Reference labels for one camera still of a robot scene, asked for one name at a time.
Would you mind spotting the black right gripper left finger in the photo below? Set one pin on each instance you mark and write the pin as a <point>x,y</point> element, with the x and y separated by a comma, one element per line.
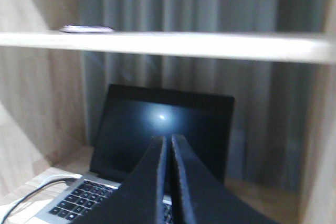
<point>139,198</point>

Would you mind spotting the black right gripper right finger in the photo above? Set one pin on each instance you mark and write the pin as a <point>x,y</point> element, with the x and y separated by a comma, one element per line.
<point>198,197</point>

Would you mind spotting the black foldable phone purple case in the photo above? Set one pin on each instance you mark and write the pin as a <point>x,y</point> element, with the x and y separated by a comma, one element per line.
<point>86,29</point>

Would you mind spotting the wooden desk shelf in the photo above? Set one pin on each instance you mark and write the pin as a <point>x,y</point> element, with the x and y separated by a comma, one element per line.
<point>277,57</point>

